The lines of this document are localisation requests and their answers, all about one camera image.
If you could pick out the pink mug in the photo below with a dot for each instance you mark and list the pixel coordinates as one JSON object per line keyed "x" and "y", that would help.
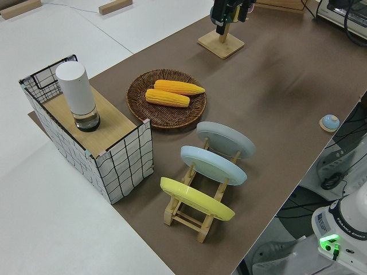
{"x": 251, "y": 9}

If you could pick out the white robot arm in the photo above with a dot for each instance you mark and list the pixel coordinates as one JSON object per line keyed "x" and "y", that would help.
{"x": 352, "y": 217}

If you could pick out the light blue plate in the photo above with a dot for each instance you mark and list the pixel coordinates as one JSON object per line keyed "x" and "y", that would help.
{"x": 212, "y": 166}

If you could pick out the light wooden block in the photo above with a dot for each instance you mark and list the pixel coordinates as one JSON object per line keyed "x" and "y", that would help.
{"x": 114, "y": 6}
{"x": 20, "y": 10}

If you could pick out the blue call bell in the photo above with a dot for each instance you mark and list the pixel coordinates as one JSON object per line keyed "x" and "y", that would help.
{"x": 330, "y": 121}

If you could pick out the brown wicker basket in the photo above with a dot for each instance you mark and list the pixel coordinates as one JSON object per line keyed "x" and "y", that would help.
{"x": 143, "y": 111}

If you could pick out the wooden basket lid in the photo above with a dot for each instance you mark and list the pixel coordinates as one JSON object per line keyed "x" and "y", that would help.
{"x": 109, "y": 123}

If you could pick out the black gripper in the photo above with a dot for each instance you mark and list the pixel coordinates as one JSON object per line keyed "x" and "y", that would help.
{"x": 235, "y": 2}

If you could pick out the grey plate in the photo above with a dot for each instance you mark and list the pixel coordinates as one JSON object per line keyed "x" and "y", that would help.
{"x": 226, "y": 139}

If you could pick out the wooden mug tree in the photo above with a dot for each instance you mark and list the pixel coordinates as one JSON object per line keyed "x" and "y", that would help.
{"x": 220, "y": 46}

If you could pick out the yellow corn cob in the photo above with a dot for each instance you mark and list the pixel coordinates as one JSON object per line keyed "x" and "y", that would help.
{"x": 177, "y": 86}
{"x": 166, "y": 98}

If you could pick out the white cylindrical bottle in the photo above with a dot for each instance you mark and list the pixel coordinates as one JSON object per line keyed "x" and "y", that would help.
{"x": 77, "y": 91}

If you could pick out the light wooden drawer cabinet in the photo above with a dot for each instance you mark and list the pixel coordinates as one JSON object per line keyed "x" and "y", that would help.
{"x": 278, "y": 6}

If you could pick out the wooden plate rack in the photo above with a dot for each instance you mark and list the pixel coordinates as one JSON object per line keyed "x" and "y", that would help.
{"x": 186, "y": 222}

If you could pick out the yellow plate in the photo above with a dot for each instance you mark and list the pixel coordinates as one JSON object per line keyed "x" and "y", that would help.
{"x": 198, "y": 200}

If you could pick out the brown table mat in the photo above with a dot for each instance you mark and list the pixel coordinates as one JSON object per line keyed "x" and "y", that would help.
{"x": 272, "y": 100}

